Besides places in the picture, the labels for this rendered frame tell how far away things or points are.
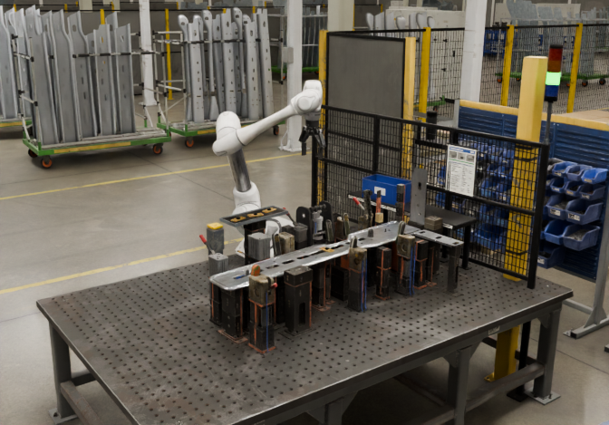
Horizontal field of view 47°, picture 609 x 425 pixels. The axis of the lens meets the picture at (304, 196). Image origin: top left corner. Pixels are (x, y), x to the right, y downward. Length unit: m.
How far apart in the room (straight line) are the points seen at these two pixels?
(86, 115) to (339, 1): 4.25
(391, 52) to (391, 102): 0.42
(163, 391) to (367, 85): 3.85
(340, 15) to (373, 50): 5.26
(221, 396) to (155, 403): 0.27
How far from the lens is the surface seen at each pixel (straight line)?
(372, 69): 6.20
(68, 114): 10.31
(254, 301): 3.29
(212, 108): 11.59
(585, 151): 5.26
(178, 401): 3.04
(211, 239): 3.66
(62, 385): 4.21
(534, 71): 4.05
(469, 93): 8.09
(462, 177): 4.34
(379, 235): 4.01
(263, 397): 3.03
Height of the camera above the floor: 2.31
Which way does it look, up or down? 16 degrees down
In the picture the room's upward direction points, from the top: 1 degrees clockwise
